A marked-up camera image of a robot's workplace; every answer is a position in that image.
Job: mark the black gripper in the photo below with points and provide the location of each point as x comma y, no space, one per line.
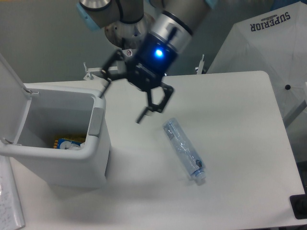
151,67

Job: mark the clear plastic bottle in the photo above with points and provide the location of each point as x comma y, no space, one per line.
185,151

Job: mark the clear plastic wrapper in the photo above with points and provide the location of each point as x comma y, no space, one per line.
76,147

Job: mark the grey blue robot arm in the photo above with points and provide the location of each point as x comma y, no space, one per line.
175,26

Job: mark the white plastic trash can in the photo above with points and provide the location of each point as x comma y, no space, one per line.
58,133

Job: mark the white trash can lid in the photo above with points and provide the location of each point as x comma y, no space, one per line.
15,100

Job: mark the blue yellow snack package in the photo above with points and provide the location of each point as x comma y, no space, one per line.
65,143

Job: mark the white superior umbrella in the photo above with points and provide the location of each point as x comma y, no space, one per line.
274,42

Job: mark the black device at edge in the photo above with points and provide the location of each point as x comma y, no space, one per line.
299,206

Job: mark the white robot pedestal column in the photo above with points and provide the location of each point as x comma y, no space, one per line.
128,37

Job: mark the white metal base frame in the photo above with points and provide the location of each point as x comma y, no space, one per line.
95,73

